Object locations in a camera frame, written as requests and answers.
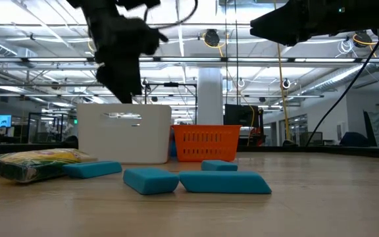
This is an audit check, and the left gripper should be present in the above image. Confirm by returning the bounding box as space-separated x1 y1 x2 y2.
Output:
92 18 169 104

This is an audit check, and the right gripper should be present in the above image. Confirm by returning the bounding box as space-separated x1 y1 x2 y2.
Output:
249 0 373 47

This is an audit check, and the blue eraser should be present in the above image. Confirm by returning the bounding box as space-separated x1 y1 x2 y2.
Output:
61 160 123 180
201 160 239 172
122 167 180 196
178 171 272 195

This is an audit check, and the yellow green snack bag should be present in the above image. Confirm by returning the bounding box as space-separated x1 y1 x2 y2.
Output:
0 147 98 184

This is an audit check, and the white plastic bin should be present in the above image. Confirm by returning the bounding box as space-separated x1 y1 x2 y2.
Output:
76 103 173 165

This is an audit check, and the blue plastic bin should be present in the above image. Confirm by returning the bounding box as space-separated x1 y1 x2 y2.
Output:
169 131 178 158

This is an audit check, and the white pillar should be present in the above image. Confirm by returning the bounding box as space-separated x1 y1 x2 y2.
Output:
196 67 224 126

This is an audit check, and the orange slotted basket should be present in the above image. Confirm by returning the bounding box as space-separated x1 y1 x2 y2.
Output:
171 124 242 163

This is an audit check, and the black equipment rack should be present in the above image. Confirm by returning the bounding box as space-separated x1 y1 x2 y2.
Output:
224 103 265 146

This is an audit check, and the dark lounge chair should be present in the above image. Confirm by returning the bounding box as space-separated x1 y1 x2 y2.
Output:
339 131 371 147

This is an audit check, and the black background station frame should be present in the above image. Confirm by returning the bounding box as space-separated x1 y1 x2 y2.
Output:
143 82 199 125

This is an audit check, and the yellow hanging cable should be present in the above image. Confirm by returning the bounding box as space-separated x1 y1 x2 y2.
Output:
276 42 291 143

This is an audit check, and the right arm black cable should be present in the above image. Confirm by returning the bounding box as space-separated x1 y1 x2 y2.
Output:
304 36 379 147

